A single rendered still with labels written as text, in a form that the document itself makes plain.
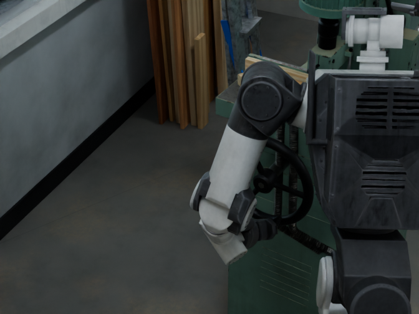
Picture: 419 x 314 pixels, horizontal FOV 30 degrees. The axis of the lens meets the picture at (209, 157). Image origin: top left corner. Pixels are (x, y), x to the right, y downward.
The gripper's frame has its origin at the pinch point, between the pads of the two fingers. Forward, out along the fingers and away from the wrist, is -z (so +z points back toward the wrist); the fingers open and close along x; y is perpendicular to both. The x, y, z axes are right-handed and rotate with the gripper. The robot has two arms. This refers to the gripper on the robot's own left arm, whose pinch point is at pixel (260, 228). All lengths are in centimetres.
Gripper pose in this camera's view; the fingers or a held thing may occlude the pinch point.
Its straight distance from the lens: 215.6
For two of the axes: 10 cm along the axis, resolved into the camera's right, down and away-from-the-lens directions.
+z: -4.6, 0.2, -8.9
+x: 8.8, -0.9, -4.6
